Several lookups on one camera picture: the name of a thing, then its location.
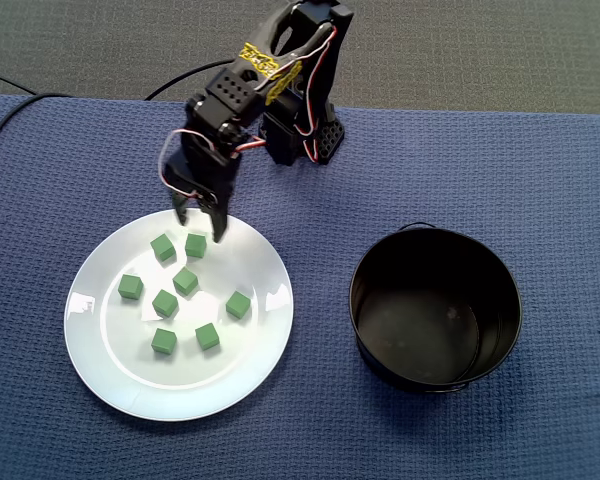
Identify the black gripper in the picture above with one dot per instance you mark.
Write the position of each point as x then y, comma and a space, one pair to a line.
206, 186

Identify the green cube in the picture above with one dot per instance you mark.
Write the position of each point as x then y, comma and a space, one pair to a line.
130, 286
164, 341
185, 281
164, 303
238, 305
207, 336
195, 245
162, 247

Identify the white round plate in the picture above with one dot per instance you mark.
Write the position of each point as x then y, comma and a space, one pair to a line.
130, 380

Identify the black metal bucket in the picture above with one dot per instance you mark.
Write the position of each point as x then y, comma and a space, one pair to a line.
430, 280

